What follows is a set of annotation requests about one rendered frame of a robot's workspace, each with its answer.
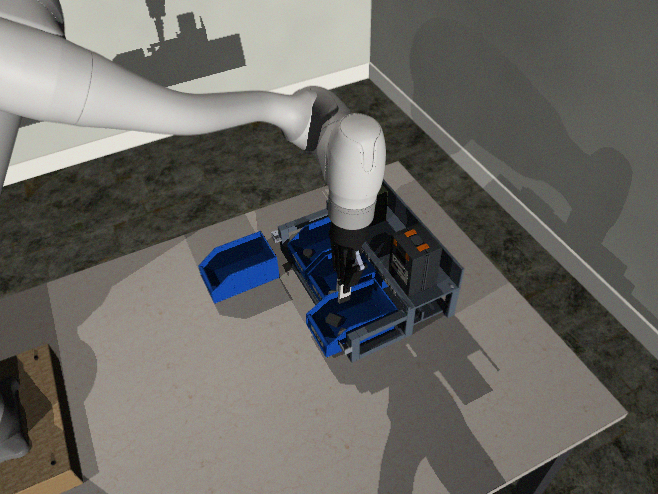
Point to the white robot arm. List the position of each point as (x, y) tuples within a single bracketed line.
[(48, 78)]

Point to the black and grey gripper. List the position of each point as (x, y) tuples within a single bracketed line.
[(346, 260)]

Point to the black case with orange latches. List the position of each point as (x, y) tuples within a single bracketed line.
[(414, 259)]

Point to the grey metal shelf rack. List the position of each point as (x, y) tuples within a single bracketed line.
[(376, 248)]

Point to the dark green case with handle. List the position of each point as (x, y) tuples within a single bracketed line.
[(380, 207)]

